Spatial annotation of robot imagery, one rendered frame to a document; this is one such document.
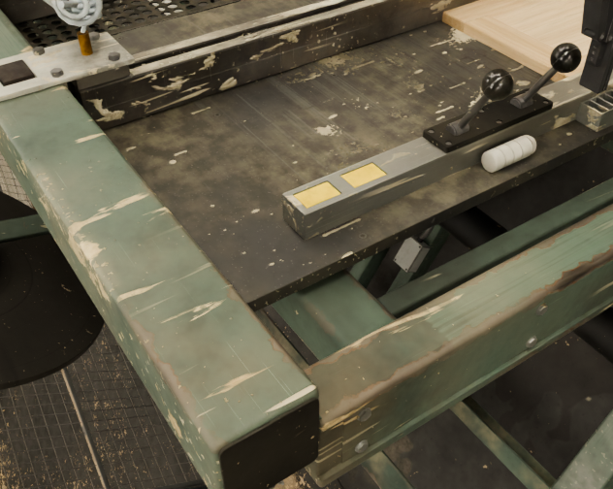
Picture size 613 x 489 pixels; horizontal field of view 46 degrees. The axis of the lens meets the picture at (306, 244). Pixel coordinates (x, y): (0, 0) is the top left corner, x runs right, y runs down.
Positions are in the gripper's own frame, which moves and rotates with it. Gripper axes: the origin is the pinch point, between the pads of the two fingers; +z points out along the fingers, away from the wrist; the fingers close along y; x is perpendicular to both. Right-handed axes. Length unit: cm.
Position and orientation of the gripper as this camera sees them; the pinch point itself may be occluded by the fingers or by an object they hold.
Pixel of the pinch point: (599, 61)
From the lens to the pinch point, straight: 96.0
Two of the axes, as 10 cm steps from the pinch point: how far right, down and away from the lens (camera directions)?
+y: 8.3, -3.7, 4.1
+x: -5.6, -5.5, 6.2
